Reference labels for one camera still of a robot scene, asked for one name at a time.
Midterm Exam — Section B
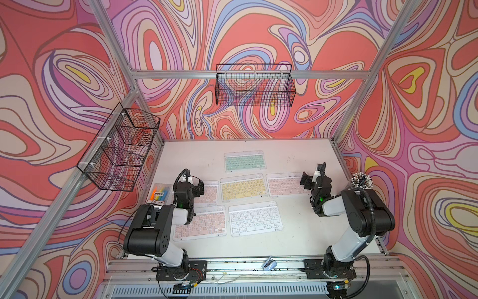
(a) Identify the pink keyboard front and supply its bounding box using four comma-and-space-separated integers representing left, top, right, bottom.
173, 206, 227, 241

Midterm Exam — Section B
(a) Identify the pink keyboard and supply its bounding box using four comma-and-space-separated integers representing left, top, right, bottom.
195, 181, 219, 206
173, 206, 227, 241
266, 173, 309, 198

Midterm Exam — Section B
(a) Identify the yellow keyboard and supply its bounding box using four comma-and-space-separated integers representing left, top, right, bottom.
220, 173, 268, 203

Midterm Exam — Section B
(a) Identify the white keyboard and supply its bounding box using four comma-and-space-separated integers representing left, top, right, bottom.
228, 201, 283, 237

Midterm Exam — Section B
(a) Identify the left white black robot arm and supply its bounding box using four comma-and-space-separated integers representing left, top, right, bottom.
123, 168, 205, 272

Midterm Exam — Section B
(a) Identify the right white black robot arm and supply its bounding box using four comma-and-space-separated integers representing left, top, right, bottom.
299, 163, 395, 277

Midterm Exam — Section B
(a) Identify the pink keyboard left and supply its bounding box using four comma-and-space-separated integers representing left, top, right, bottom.
195, 181, 219, 206

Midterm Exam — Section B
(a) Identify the colourful marker pack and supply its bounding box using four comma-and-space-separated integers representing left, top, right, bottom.
147, 183, 174, 206

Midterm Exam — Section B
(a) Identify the metal cup with pencils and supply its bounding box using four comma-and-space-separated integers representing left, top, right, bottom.
351, 172, 373, 189

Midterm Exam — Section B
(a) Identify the pink keyboard right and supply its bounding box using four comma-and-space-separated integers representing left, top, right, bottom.
266, 173, 309, 198

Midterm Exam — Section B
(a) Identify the green keyboard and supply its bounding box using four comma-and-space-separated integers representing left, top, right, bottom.
224, 151, 266, 172

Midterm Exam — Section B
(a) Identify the blue white binder clip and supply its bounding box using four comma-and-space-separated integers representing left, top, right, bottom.
262, 258, 277, 272

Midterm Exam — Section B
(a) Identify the black wire basket left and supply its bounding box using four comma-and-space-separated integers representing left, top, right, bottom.
77, 103, 161, 192

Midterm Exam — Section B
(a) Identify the black wire basket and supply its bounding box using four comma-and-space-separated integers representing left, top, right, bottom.
215, 62, 296, 107
77, 103, 161, 192

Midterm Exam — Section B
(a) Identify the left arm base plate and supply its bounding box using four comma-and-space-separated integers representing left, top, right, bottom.
151, 260, 207, 283

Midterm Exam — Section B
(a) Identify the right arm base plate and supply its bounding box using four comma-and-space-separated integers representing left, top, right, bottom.
299, 259, 357, 280

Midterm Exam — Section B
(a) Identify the black wire basket back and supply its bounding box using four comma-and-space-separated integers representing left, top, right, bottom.
215, 62, 296, 107

